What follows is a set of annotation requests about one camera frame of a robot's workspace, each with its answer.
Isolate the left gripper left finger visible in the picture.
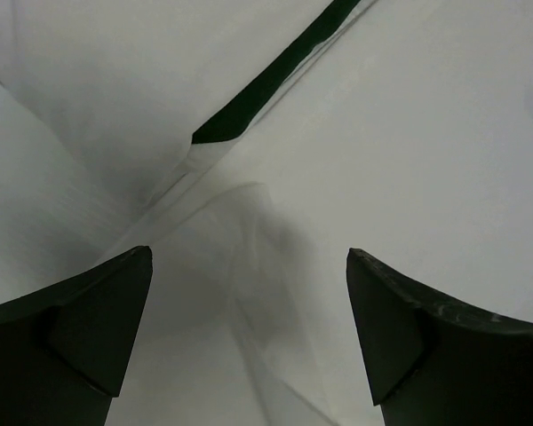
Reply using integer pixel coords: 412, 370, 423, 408
0, 246, 153, 425

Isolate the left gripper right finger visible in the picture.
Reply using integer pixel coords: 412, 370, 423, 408
346, 248, 533, 426

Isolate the white t-shirt red print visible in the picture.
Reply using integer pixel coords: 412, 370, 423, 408
107, 1, 533, 425

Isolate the folded Charlie Brown t-shirt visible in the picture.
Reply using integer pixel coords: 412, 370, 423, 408
0, 0, 383, 249

